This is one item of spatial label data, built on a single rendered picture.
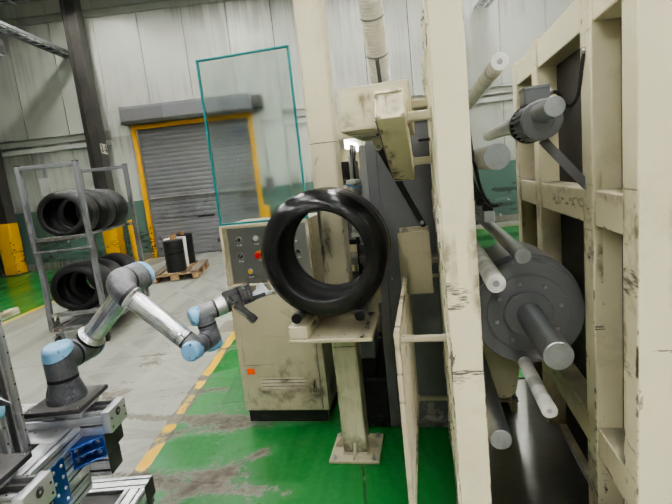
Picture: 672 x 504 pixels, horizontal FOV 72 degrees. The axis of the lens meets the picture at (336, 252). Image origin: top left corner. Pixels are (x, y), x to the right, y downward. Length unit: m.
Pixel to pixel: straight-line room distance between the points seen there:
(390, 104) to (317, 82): 0.84
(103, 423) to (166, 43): 10.52
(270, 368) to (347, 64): 9.05
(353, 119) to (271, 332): 1.62
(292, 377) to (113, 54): 10.40
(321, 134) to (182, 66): 9.65
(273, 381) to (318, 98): 1.71
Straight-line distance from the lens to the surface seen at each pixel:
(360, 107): 1.64
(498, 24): 11.94
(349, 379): 2.51
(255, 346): 2.96
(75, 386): 2.20
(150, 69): 12.06
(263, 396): 3.08
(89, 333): 2.22
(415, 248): 2.20
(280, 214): 1.96
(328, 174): 2.28
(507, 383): 2.72
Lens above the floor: 1.50
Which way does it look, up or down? 9 degrees down
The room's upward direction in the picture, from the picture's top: 6 degrees counter-clockwise
